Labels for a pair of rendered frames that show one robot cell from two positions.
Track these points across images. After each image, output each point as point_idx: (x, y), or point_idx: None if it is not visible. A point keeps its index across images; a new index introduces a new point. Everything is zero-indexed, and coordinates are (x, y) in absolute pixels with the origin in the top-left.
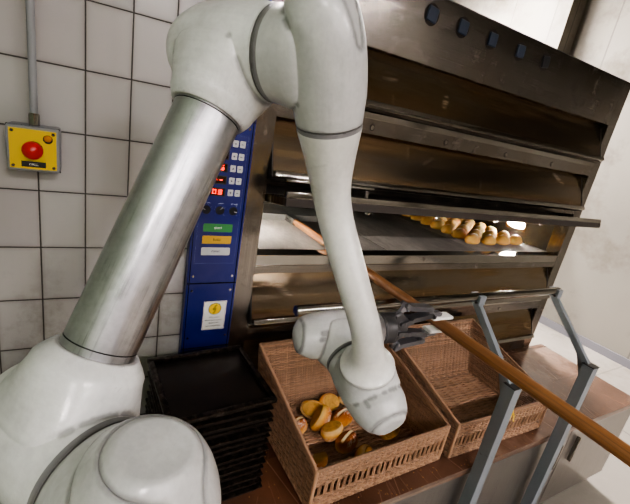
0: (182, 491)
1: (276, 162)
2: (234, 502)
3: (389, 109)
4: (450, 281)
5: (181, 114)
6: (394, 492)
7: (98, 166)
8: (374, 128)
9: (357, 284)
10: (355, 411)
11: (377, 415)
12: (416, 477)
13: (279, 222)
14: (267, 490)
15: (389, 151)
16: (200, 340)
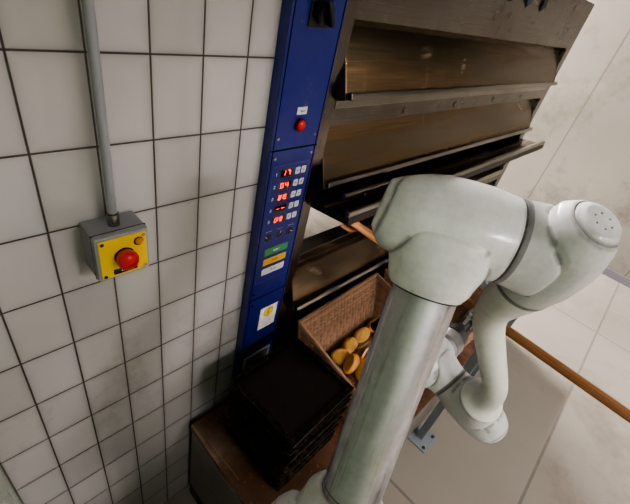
0: None
1: (326, 172)
2: (317, 455)
3: (426, 94)
4: None
5: (429, 320)
6: (418, 408)
7: (169, 232)
8: (405, 110)
9: (503, 370)
10: (475, 433)
11: (495, 436)
12: (427, 390)
13: None
14: (335, 437)
15: (410, 125)
16: (255, 337)
